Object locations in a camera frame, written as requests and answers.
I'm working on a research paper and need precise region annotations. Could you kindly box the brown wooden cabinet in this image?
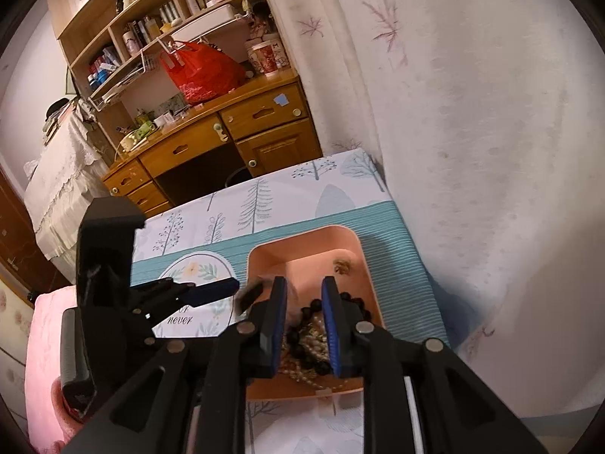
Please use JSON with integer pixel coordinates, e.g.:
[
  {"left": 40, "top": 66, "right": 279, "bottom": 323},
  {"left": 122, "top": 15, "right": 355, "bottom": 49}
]
[{"left": 0, "top": 170, "right": 57, "bottom": 294}]

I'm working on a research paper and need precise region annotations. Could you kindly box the white plastic storage box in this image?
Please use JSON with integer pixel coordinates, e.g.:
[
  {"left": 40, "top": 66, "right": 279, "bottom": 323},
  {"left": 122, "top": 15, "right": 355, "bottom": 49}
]
[{"left": 172, "top": 4, "right": 247, "bottom": 41}]

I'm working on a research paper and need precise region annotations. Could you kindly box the pink blanket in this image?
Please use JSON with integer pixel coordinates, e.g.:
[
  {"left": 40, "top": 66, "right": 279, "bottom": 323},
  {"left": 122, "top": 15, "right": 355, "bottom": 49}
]
[{"left": 23, "top": 286, "right": 95, "bottom": 454}]

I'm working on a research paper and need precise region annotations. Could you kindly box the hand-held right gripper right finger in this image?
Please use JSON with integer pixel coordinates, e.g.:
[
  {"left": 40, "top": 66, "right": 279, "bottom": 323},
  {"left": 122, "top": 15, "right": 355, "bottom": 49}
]
[{"left": 320, "top": 275, "right": 551, "bottom": 454}]

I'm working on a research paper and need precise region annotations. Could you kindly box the red plastic bag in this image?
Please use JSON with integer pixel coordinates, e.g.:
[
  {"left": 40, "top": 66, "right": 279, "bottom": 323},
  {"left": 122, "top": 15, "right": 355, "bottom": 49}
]
[{"left": 161, "top": 42, "right": 247, "bottom": 105}]

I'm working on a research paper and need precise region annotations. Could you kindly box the small wooden desk drawer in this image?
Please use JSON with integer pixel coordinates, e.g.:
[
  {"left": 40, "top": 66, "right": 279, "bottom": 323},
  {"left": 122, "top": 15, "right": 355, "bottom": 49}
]
[
  {"left": 125, "top": 182, "right": 168, "bottom": 211},
  {"left": 104, "top": 161, "right": 152, "bottom": 194}
]

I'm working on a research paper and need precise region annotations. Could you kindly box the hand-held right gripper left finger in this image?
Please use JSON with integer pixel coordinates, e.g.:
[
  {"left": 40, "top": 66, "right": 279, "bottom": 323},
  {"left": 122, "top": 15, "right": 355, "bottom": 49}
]
[{"left": 61, "top": 275, "right": 290, "bottom": 454}]

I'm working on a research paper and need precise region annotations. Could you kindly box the white pearl bracelet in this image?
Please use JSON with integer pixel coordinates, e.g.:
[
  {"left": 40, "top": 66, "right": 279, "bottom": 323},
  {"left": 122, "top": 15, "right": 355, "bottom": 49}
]
[{"left": 279, "top": 331, "right": 365, "bottom": 391}]

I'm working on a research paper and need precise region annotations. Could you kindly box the wide wooden desk drawer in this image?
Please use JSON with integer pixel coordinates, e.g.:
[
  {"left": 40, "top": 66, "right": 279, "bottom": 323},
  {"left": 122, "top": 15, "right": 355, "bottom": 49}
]
[{"left": 141, "top": 116, "right": 234, "bottom": 176}]

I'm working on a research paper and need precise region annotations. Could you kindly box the floral mug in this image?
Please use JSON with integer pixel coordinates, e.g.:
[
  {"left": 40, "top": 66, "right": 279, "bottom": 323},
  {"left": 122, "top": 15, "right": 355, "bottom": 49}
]
[{"left": 265, "top": 33, "right": 290, "bottom": 69}]

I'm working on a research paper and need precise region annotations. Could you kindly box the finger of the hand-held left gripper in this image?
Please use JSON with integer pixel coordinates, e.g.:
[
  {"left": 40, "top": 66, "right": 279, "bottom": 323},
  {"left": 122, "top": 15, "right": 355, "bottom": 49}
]
[
  {"left": 129, "top": 278, "right": 241, "bottom": 315},
  {"left": 235, "top": 283, "right": 266, "bottom": 317}
]

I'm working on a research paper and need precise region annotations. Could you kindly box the peach storage box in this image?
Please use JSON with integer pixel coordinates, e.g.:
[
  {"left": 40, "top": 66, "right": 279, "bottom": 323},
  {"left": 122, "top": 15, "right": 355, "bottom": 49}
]
[{"left": 246, "top": 226, "right": 386, "bottom": 400}]

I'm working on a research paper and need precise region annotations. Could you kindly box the white lace cloth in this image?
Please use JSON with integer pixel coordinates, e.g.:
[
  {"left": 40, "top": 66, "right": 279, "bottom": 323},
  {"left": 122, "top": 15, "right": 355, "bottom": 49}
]
[{"left": 23, "top": 113, "right": 119, "bottom": 261}]

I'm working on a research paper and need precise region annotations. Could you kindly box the wooden drawer with blue sticker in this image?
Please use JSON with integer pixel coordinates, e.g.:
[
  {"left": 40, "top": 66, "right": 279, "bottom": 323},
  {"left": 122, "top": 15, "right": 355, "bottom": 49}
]
[{"left": 221, "top": 86, "right": 310, "bottom": 140}]

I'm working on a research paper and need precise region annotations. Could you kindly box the cream leaf-print curtain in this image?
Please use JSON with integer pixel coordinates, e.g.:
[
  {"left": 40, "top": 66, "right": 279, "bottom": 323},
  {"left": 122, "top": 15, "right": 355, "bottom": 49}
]
[{"left": 255, "top": 0, "right": 605, "bottom": 417}]

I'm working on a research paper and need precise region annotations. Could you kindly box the wooden desk cabinet door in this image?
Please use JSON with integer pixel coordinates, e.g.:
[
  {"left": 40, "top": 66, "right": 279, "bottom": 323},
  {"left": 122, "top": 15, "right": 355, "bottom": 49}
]
[{"left": 235, "top": 118, "right": 322, "bottom": 173}]

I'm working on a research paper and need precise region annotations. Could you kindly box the black bead bracelet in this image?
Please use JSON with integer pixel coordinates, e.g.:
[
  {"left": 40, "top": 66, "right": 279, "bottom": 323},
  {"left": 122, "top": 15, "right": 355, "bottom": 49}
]
[{"left": 284, "top": 293, "right": 374, "bottom": 379}]

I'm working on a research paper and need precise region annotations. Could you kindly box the red patterned mug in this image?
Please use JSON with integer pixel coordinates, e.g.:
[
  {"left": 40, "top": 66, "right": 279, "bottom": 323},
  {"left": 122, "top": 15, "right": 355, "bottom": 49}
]
[{"left": 250, "top": 40, "right": 279, "bottom": 76}]

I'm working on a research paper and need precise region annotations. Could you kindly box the stack of books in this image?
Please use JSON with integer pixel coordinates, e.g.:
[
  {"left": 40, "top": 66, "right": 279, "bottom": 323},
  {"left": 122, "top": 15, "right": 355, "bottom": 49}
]
[{"left": 42, "top": 104, "right": 79, "bottom": 147}]

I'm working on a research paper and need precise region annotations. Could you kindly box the wooden desk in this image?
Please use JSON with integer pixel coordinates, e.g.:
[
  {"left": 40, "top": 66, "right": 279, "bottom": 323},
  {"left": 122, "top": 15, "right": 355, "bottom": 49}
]
[{"left": 101, "top": 73, "right": 324, "bottom": 218}]

